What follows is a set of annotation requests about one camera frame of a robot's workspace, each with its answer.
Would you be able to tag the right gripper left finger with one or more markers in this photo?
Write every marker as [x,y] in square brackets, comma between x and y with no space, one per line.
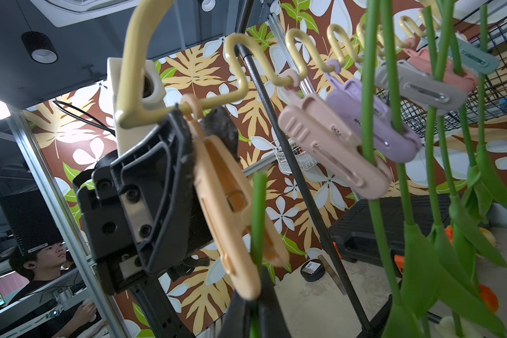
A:
[237,321]

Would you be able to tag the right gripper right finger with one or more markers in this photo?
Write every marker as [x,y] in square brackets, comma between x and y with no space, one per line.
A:
[271,318]

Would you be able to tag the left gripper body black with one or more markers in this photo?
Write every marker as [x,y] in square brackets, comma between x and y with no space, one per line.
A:
[140,210]

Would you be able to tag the black metal clothes rack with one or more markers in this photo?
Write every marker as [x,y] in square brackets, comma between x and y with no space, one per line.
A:
[371,328]

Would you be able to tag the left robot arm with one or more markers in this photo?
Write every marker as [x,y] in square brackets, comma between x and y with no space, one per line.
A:
[156,306]

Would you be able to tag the round black digital scale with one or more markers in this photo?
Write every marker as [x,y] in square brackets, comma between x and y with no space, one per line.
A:
[312,270]

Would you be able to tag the metal ruler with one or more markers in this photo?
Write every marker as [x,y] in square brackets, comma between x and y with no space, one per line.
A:
[329,269]

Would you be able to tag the black plastic tool case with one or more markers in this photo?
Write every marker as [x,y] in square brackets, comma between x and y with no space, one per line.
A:
[354,237]

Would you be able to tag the black ceiling spotlight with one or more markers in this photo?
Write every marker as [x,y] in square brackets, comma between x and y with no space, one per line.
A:
[39,47]

